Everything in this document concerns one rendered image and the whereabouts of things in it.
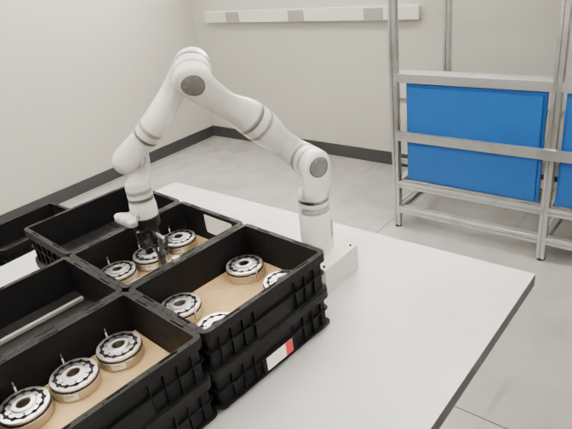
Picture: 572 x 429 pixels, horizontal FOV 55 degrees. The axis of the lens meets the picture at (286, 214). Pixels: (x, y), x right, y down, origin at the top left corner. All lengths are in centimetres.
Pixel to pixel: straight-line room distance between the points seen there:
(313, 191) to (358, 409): 59
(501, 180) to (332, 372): 188
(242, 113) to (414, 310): 70
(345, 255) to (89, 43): 345
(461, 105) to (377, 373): 188
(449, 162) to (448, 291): 156
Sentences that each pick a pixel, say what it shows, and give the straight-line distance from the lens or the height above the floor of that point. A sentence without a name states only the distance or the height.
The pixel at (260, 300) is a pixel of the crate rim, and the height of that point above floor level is 92.
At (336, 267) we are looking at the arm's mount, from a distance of 162.
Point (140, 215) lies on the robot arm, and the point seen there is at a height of 101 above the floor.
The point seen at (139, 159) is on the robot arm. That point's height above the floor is 117.
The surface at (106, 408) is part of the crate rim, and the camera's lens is 110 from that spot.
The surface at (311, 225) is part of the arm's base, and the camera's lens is 158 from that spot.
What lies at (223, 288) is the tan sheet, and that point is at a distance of 148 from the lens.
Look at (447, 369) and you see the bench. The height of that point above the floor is 70.
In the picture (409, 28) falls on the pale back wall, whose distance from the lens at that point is 401.
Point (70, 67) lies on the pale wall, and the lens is 462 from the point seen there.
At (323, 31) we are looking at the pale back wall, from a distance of 439.
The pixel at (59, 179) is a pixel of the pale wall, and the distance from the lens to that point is 465.
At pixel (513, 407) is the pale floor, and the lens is 231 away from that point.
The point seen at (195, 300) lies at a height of 86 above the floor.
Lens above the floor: 163
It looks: 26 degrees down
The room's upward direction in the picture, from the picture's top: 7 degrees counter-clockwise
